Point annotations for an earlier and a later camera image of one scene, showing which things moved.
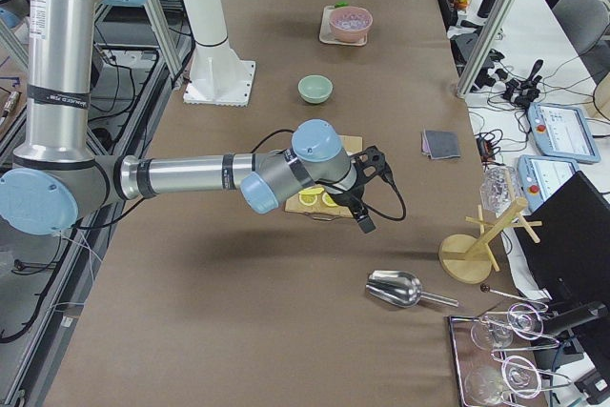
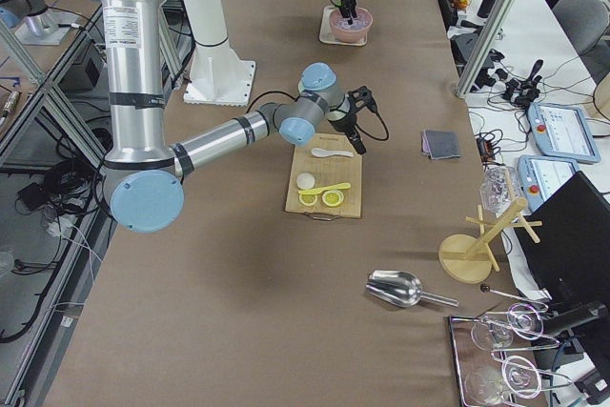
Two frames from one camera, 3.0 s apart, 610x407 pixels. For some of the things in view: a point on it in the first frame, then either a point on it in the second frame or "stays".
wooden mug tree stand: (468, 259) stays
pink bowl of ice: (350, 24) stays
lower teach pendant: (540, 176) stays
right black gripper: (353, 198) to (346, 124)
